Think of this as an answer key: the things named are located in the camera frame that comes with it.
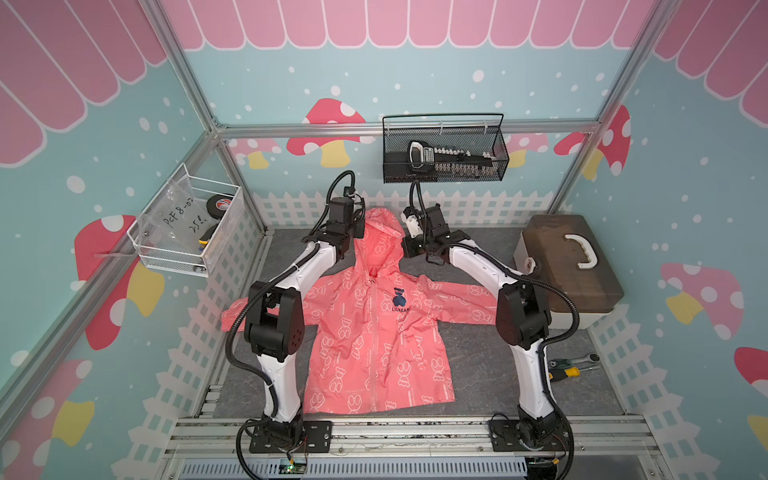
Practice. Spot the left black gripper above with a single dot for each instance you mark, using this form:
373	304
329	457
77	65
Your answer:
359	222

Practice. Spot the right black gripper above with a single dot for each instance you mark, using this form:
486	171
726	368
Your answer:
407	246

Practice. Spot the pink patterned kids jacket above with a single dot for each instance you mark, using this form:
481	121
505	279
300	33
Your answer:
371	341

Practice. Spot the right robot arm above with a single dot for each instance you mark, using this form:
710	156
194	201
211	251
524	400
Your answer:
522	320

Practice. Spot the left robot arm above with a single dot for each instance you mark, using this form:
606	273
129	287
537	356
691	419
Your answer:
269	330

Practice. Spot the socket wrench set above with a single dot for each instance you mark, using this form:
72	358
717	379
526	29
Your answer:
423	158

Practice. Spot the black tape roll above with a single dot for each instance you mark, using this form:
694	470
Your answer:
218	205

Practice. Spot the brown lidded toolbox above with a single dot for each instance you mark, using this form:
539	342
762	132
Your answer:
563	251

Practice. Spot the yellow tool in basket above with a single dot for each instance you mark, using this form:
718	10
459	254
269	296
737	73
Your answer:
207	236

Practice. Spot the clear plastic labelled bag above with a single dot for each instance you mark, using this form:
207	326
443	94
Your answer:
176	220

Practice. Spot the yellow black screwdriver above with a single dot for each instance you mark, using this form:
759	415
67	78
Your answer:
560	374

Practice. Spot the green circuit board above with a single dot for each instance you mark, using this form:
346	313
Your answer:
292	467

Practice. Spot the black wire mesh basket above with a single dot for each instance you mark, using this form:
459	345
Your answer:
467	147

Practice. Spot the white wire basket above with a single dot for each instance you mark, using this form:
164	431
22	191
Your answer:
202	263

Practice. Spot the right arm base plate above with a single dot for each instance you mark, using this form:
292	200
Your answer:
514	435

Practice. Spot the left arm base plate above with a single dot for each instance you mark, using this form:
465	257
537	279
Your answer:
312	437

